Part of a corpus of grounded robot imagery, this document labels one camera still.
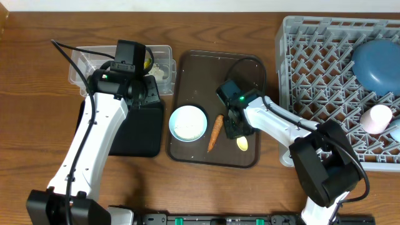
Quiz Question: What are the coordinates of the light blue rice bowl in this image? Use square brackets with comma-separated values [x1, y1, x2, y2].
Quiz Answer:
[169, 105, 207, 142]

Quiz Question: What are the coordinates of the colourful snack wrapper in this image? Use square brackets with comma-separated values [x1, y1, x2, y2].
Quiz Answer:
[144, 58, 152, 69]

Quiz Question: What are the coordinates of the light blue cup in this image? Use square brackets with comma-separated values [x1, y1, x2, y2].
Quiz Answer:
[389, 119, 400, 142]

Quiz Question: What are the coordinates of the dark brown serving tray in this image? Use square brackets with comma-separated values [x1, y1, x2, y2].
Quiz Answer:
[166, 50, 263, 169]

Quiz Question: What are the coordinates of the orange carrot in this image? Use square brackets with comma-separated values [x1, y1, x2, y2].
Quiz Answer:
[207, 114, 224, 152]

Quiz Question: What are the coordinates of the dark blue plate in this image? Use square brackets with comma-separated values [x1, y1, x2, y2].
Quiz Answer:
[352, 39, 399, 96]

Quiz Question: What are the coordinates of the yellow plastic spoon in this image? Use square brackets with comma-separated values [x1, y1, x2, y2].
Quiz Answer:
[236, 136, 248, 151]

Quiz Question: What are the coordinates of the white paper napkin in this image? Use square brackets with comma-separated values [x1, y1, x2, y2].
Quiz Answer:
[148, 64, 164, 81]

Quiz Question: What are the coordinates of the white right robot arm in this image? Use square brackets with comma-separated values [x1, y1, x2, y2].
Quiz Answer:
[216, 87, 370, 224]

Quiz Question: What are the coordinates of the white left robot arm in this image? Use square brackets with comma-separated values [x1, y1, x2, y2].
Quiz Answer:
[26, 69, 164, 224]

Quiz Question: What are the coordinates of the clear plastic waste bin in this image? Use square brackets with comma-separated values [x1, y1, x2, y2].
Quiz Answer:
[68, 45, 176, 97]

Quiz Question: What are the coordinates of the black tray bin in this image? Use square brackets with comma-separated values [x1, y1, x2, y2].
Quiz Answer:
[81, 93, 164, 158]

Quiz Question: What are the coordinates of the pink cup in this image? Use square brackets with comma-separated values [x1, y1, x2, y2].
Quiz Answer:
[360, 104, 393, 134]

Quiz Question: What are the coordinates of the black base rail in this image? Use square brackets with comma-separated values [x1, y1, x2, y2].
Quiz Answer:
[107, 206, 376, 225]

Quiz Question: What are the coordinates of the grey dishwasher rack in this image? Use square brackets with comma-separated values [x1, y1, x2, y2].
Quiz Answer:
[275, 16, 399, 172]

